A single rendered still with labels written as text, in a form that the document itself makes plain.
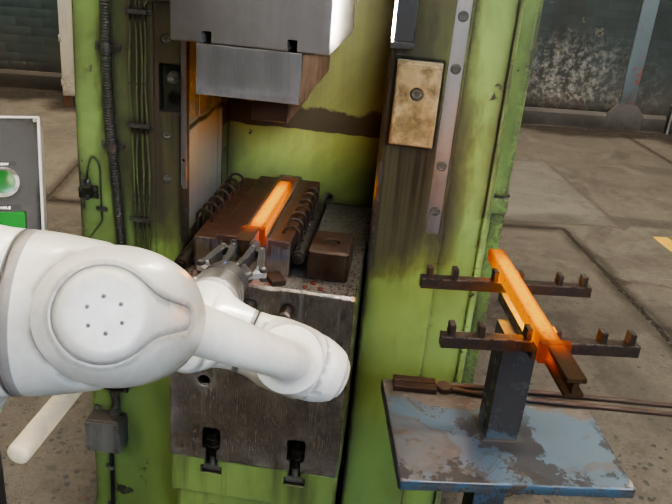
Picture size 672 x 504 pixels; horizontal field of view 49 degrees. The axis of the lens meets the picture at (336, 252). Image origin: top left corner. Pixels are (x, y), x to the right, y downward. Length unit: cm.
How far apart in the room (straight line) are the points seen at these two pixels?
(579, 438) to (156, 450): 109
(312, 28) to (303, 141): 59
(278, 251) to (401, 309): 34
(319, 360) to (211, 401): 58
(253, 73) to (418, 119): 35
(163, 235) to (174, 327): 117
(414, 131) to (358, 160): 42
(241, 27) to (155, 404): 99
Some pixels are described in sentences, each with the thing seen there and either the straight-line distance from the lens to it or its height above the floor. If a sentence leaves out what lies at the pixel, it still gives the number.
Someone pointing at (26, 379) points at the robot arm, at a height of 125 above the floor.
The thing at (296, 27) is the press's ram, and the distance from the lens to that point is 138.
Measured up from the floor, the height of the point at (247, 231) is 102.
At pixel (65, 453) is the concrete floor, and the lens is 254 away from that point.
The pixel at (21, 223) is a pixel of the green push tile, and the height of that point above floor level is 102.
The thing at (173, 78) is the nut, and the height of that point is 127.
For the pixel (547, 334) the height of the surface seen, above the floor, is 104.
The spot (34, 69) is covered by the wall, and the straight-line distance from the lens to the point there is 776.
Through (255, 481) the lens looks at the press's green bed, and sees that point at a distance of 174.
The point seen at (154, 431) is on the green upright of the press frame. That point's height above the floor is 36.
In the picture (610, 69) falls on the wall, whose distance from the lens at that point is 805.
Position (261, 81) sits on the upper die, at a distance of 140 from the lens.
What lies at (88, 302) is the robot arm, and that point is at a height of 132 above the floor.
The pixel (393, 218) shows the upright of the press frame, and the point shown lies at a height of 102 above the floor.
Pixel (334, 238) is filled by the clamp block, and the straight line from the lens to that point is 155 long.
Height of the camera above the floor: 156
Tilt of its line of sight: 23 degrees down
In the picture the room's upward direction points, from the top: 5 degrees clockwise
